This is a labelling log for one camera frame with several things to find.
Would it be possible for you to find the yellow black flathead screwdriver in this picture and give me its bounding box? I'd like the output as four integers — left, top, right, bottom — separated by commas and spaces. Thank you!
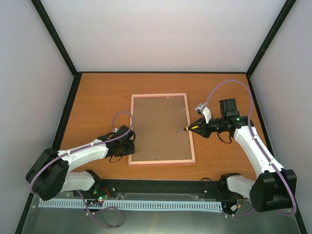
176, 125, 198, 133

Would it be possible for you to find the pink picture frame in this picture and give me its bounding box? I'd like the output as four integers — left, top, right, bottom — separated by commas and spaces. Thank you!
128, 93, 195, 165

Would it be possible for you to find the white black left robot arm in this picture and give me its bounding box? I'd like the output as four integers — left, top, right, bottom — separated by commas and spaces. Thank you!
25, 125, 136, 201

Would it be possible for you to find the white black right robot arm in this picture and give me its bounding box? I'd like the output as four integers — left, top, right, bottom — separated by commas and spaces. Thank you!
185, 98, 297, 213

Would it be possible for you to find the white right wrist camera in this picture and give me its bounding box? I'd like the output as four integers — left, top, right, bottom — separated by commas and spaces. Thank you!
195, 103, 213, 124

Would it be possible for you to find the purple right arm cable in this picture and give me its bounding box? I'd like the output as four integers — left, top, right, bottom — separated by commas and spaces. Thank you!
201, 79, 297, 217

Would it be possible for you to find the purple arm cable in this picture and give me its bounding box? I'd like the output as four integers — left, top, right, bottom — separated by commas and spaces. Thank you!
29, 111, 134, 227
201, 79, 297, 217

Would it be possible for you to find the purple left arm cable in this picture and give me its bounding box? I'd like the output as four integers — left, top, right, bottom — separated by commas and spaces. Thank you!
29, 111, 134, 227

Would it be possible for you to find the black aluminium mounting rail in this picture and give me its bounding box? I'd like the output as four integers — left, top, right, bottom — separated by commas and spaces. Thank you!
34, 177, 292, 198

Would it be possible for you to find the light blue cable duct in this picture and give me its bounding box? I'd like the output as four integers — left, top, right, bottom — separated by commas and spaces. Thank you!
38, 198, 222, 213

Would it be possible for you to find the black right frame post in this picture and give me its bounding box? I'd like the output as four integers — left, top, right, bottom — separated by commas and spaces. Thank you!
246, 0, 296, 79

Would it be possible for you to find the black frame post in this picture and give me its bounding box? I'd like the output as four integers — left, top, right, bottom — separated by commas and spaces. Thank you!
31, 0, 78, 77
246, 0, 296, 79

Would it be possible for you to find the black left frame post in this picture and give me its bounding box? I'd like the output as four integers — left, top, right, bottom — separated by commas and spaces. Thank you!
31, 0, 78, 77

